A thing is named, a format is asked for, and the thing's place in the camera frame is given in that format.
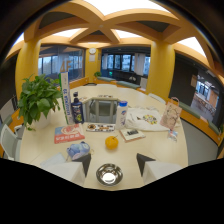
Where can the small beige book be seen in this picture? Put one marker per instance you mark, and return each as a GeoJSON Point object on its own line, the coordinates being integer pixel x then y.
{"type": "Point", "coordinates": [132, 134]}

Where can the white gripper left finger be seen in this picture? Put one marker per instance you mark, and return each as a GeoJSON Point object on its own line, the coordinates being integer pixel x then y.
{"type": "Point", "coordinates": [68, 170]}

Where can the tall white standing box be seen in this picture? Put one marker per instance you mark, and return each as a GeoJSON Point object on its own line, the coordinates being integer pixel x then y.
{"type": "Point", "coordinates": [65, 98]}

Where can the red book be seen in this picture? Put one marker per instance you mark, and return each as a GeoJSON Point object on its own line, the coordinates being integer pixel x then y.
{"type": "Point", "coordinates": [69, 133]}

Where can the small colourful packet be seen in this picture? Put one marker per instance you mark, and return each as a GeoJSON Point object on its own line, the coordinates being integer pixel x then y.
{"type": "Point", "coordinates": [172, 135]}

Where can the dark blue pump bottle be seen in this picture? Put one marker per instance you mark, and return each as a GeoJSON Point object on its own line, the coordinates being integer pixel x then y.
{"type": "Point", "coordinates": [77, 110]}

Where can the small distant potted plant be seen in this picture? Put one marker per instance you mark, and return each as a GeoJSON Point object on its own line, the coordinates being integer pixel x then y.
{"type": "Point", "coordinates": [97, 74]}

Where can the green potted plant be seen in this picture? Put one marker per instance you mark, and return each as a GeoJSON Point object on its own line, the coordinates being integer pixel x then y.
{"type": "Point", "coordinates": [36, 100]}

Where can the round wall clock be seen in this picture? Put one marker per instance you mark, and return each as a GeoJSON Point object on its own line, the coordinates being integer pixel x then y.
{"type": "Point", "coordinates": [92, 51]}

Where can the pink paper gift bag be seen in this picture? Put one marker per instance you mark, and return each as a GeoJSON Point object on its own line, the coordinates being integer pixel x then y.
{"type": "Point", "coordinates": [171, 115]}

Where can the white chair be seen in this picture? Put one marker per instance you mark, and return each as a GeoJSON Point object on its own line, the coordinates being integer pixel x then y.
{"type": "Point", "coordinates": [9, 141]}

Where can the steel bowl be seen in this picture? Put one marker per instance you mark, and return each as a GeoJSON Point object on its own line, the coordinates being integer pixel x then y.
{"type": "Point", "coordinates": [109, 174]}

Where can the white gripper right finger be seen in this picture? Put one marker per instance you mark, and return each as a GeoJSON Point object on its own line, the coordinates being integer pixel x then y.
{"type": "Point", "coordinates": [156, 170]}

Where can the orange fruit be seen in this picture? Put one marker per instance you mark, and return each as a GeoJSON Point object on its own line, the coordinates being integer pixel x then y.
{"type": "Point", "coordinates": [111, 142]}

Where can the blue plush toy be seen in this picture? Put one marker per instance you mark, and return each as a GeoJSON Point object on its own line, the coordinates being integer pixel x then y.
{"type": "Point", "coordinates": [78, 150]}

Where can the white printed tote bag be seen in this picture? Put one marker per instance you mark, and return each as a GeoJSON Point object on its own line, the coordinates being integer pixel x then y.
{"type": "Point", "coordinates": [145, 119]}

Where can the white bottle blue cap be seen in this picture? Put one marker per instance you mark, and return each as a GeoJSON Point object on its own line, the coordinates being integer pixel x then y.
{"type": "Point", "coordinates": [121, 115]}

